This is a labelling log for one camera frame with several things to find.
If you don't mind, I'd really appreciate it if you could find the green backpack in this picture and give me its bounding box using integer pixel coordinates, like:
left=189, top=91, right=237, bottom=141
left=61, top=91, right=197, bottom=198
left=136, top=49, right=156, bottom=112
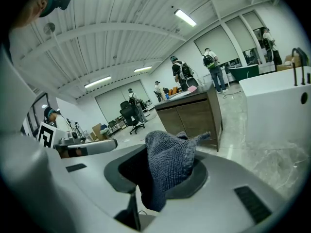
left=203, top=53, right=217, bottom=69

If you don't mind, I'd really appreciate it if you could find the black bathtub faucet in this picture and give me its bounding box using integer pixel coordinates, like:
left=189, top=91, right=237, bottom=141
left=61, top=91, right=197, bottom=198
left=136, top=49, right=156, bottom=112
left=291, top=47, right=311, bottom=86

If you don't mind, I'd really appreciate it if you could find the brown cardboard box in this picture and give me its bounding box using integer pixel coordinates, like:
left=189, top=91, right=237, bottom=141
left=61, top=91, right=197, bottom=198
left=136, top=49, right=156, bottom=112
left=91, top=122, right=109, bottom=142
left=276, top=54, right=302, bottom=72

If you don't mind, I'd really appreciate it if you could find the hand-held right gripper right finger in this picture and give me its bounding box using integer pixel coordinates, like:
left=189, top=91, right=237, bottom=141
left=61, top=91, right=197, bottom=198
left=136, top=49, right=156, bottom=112
left=139, top=150, right=292, bottom=233

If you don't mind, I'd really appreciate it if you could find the black backpack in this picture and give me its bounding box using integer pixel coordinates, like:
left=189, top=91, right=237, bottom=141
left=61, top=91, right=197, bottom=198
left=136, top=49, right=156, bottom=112
left=180, top=62, right=194, bottom=80

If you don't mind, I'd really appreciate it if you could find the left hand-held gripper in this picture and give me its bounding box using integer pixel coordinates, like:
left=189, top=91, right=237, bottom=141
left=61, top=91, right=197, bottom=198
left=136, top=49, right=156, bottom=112
left=37, top=121, right=119, bottom=158

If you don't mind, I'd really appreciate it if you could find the white roller blind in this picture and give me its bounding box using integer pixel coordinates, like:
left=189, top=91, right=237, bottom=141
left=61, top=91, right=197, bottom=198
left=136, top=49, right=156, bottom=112
left=225, top=16, right=257, bottom=52
left=94, top=80, right=149, bottom=123
left=242, top=10, right=265, bottom=31
left=193, top=25, right=240, bottom=67

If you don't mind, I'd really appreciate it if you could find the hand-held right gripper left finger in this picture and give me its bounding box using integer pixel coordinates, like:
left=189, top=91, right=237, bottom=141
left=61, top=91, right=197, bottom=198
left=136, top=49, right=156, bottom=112
left=47, top=143, right=150, bottom=233

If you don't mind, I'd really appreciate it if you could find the dark blue cloth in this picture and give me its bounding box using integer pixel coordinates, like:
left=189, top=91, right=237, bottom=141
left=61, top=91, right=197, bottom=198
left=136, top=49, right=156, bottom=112
left=140, top=130, right=211, bottom=213

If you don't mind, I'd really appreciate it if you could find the white bathtub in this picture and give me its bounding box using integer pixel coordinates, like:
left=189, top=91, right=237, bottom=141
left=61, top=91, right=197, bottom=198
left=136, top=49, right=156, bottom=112
left=239, top=66, right=311, bottom=152

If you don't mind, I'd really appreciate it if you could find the person's left hand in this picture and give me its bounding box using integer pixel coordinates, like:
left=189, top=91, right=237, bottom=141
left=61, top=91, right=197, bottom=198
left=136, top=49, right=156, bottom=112
left=59, top=149, right=83, bottom=159

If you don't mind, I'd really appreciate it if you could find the dark vanity cabinet black top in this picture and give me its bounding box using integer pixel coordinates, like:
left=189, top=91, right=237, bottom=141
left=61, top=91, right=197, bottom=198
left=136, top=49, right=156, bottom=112
left=154, top=81, right=224, bottom=152

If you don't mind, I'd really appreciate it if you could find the person's head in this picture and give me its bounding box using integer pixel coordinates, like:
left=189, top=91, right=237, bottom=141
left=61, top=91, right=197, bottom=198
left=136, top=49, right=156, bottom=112
left=9, top=0, right=52, bottom=30

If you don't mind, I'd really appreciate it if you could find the round ceiling fixture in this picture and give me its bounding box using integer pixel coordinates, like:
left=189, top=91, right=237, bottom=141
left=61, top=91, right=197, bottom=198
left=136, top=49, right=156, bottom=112
left=43, top=22, right=56, bottom=35

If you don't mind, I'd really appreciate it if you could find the black office chair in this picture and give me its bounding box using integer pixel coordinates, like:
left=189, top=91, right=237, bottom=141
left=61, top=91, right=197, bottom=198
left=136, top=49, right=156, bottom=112
left=120, top=100, right=146, bottom=135

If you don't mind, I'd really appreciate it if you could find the green bathtub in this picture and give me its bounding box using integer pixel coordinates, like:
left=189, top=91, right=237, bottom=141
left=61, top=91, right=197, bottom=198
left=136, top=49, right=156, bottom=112
left=228, top=64, right=260, bottom=83

